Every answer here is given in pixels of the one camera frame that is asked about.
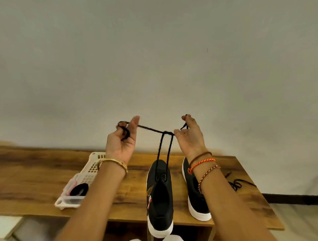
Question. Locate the person's right hand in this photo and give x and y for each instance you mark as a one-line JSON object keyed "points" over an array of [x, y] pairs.
{"points": [[191, 141]]}

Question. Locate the person's left hand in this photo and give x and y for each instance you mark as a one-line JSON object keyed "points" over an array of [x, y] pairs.
{"points": [[121, 144]]}

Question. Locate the black band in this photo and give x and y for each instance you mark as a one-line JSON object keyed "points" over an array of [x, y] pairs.
{"points": [[79, 189], [149, 129]]}

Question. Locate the black sneaker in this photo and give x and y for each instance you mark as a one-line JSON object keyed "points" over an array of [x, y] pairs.
{"points": [[196, 201], [160, 208]]}

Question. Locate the black shoelace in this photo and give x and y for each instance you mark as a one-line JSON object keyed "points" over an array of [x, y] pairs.
{"points": [[237, 184]]}

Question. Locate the person's left forearm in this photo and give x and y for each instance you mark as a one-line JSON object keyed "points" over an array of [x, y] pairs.
{"points": [[94, 206]]}

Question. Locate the person's right forearm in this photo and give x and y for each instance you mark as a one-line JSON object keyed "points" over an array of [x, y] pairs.
{"points": [[233, 206]]}

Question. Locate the white plastic lattice basket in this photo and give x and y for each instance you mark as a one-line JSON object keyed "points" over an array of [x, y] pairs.
{"points": [[92, 166]]}

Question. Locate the white box under table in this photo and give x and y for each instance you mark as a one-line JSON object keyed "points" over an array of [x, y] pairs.
{"points": [[10, 228]]}

